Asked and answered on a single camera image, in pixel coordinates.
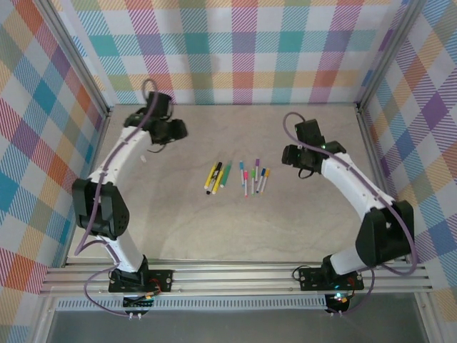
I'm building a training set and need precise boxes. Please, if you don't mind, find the thin white pen blue cap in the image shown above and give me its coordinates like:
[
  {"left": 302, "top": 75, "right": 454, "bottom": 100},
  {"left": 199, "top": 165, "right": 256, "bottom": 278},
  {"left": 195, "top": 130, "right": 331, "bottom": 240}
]
[{"left": 255, "top": 167, "right": 267, "bottom": 196}]

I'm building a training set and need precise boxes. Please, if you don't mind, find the yellow highlighter pen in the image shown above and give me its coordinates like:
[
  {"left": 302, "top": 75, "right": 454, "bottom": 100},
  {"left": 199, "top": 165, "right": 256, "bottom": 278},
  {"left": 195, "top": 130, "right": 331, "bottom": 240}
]
[
  {"left": 204, "top": 162, "right": 219, "bottom": 190},
  {"left": 211, "top": 169, "right": 225, "bottom": 195}
]

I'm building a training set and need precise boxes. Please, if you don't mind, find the green highlighter pen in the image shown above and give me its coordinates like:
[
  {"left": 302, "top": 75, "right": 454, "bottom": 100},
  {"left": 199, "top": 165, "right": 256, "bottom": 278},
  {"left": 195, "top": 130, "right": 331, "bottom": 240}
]
[{"left": 221, "top": 161, "right": 233, "bottom": 189}]

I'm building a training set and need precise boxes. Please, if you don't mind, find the black connector box green light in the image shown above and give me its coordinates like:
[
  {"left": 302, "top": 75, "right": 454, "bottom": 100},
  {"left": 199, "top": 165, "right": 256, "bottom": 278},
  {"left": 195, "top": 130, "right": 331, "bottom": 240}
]
[{"left": 324, "top": 292, "right": 353, "bottom": 315}]

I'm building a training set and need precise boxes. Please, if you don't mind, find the grey metal plate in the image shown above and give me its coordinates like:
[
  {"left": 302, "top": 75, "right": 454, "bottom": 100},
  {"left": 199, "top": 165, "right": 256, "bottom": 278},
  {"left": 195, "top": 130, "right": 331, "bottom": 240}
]
[{"left": 46, "top": 309, "right": 429, "bottom": 343}]

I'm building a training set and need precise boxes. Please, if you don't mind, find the thin black left gripper cable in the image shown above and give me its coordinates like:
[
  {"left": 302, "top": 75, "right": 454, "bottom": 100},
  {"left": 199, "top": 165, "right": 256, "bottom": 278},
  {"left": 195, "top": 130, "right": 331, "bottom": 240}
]
[{"left": 147, "top": 141, "right": 171, "bottom": 155}]

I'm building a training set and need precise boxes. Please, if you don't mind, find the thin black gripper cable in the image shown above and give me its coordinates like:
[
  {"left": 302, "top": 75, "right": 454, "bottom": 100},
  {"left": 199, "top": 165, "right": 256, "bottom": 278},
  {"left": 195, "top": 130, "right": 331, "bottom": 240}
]
[
  {"left": 296, "top": 164, "right": 318, "bottom": 181},
  {"left": 147, "top": 141, "right": 171, "bottom": 155}
]

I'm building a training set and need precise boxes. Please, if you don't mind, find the thin black right gripper cable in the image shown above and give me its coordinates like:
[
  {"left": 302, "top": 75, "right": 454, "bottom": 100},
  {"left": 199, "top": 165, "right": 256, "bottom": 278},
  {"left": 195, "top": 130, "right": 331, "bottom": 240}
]
[{"left": 296, "top": 164, "right": 318, "bottom": 181}]

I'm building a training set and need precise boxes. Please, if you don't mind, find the aluminium side rail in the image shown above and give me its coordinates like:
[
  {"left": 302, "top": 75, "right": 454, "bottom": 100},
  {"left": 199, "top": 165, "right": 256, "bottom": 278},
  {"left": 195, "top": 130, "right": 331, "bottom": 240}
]
[{"left": 355, "top": 103, "right": 410, "bottom": 265}]

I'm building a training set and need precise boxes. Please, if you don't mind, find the aluminium frame post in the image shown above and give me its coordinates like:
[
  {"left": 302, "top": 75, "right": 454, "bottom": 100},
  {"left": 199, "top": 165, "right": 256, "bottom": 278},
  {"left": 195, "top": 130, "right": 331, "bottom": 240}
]
[
  {"left": 355, "top": 0, "right": 428, "bottom": 111},
  {"left": 39, "top": 0, "right": 114, "bottom": 121}
]

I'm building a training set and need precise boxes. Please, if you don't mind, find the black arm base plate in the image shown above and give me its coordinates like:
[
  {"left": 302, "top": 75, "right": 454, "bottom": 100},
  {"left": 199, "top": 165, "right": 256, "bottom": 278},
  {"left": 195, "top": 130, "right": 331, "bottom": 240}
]
[
  {"left": 108, "top": 268, "right": 175, "bottom": 295},
  {"left": 298, "top": 267, "right": 365, "bottom": 292}
]

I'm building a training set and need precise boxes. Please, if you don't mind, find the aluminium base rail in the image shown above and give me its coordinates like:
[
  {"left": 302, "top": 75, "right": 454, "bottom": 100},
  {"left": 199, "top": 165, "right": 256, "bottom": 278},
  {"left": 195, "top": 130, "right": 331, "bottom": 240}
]
[{"left": 38, "top": 262, "right": 433, "bottom": 298}]

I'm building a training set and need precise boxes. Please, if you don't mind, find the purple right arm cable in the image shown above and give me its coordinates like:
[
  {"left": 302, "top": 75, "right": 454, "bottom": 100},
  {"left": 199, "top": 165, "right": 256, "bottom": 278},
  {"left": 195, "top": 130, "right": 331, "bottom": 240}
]
[{"left": 283, "top": 112, "right": 419, "bottom": 317}]

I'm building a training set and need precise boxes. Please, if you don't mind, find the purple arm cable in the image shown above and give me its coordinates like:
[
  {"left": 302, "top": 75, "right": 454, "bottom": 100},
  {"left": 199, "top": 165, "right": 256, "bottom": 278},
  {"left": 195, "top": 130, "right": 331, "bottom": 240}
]
[
  {"left": 283, "top": 112, "right": 419, "bottom": 317},
  {"left": 74, "top": 79, "right": 161, "bottom": 319}
]

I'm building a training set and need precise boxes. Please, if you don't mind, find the grey slotted cable duct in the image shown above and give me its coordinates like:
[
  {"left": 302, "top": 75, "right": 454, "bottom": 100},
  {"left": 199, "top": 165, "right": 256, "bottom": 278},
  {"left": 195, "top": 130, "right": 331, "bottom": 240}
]
[{"left": 56, "top": 298, "right": 328, "bottom": 312}]

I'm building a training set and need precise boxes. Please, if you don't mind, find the black connector box with wires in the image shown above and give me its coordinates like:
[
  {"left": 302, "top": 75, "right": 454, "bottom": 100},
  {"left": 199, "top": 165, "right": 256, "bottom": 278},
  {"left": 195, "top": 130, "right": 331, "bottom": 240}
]
[{"left": 123, "top": 294, "right": 154, "bottom": 321}]

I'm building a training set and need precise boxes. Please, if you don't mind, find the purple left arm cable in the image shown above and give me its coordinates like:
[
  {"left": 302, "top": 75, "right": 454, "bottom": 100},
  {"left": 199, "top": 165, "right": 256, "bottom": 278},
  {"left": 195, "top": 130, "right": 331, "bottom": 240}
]
[{"left": 74, "top": 79, "right": 161, "bottom": 319}]

